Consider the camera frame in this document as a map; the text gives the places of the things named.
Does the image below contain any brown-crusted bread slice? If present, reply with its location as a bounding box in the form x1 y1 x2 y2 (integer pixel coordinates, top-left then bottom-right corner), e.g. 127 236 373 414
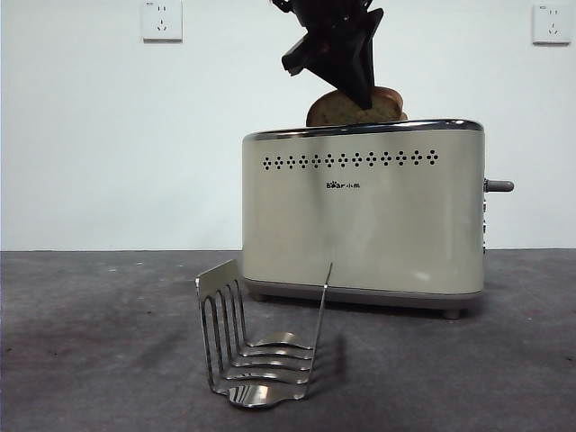
305 86 409 129

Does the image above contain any cream toaster with chrome top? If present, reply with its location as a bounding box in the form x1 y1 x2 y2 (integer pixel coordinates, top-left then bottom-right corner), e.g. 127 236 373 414
240 118 488 321

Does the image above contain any shiny metal toast rack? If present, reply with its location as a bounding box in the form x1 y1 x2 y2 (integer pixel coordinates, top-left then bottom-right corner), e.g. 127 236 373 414
194 258 336 410

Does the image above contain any white wall socket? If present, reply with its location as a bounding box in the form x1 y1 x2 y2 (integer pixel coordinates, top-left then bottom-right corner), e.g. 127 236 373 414
532 4 572 47
142 0 185 45

